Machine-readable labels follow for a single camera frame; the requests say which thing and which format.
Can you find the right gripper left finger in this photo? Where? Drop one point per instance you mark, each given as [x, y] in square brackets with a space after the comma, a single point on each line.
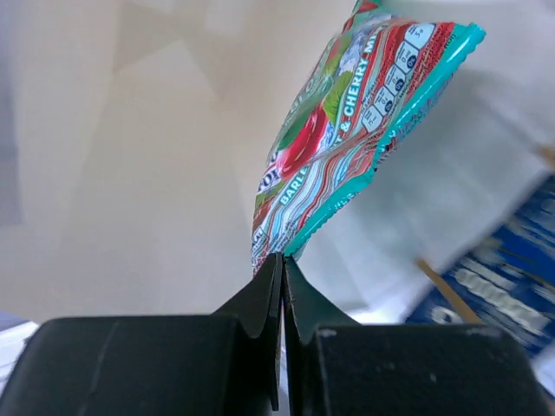
[225, 363]

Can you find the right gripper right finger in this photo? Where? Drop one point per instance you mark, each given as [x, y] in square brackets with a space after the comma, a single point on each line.
[337, 366]

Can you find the blue snack packet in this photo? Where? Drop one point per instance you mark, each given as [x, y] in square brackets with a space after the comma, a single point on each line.
[507, 279]

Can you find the beige paper bag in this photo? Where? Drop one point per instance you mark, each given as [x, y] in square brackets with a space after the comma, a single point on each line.
[134, 135]

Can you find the green snack packet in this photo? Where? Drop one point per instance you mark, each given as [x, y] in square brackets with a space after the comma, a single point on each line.
[375, 81]

